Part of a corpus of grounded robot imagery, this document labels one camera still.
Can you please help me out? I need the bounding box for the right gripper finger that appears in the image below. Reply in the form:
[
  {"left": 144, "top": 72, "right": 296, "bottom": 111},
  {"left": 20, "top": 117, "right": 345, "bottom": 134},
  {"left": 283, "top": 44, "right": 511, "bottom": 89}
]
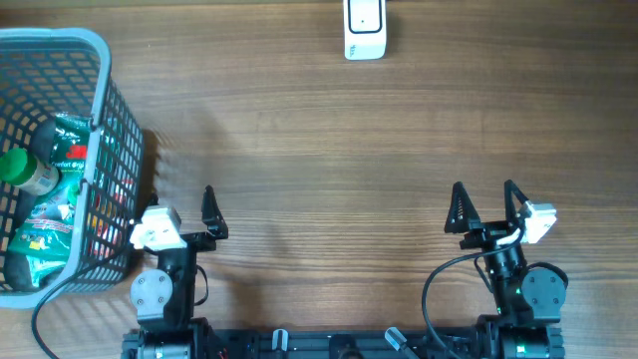
[
  {"left": 503, "top": 179, "right": 528, "bottom": 224},
  {"left": 444, "top": 181, "right": 482, "bottom": 233}
]

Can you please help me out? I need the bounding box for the teal wet wipes packet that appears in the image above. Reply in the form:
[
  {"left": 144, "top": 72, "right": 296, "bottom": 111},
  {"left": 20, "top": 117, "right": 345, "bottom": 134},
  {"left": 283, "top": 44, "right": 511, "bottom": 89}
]
[{"left": 5, "top": 180, "right": 81, "bottom": 292}]

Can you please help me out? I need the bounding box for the green lid spice jar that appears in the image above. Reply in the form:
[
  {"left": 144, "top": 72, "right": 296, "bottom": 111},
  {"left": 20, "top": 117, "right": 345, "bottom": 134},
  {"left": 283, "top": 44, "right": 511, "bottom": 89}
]
[{"left": 1, "top": 148, "right": 60, "bottom": 196}]

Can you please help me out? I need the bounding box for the green 3M gloves packet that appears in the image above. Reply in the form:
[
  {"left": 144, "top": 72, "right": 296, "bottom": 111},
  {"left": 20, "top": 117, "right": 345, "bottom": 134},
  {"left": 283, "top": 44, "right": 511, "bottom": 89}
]
[{"left": 49, "top": 113, "right": 91, "bottom": 181}]

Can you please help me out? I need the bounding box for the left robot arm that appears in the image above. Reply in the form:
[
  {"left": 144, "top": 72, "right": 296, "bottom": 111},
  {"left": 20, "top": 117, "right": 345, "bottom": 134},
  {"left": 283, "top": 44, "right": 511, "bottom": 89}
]
[{"left": 121, "top": 185, "right": 228, "bottom": 359}]

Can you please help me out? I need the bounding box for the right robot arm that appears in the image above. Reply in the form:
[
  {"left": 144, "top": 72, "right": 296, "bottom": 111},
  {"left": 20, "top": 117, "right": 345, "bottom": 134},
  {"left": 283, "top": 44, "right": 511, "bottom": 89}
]
[{"left": 441, "top": 180, "right": 568, "bottom": 359}]

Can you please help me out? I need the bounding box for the grey plastic mesh basket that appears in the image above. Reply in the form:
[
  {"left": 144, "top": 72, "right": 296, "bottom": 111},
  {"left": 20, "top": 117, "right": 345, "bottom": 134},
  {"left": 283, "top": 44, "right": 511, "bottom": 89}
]
[{"left": 1, "top": 28, "right": 145, "bottom": 293}]

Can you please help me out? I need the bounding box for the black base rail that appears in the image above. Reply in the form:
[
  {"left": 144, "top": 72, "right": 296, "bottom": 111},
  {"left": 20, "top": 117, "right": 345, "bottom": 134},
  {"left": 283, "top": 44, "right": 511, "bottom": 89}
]
[{"left": 121, "top": 327, "right": 566, "bottom": 359}]

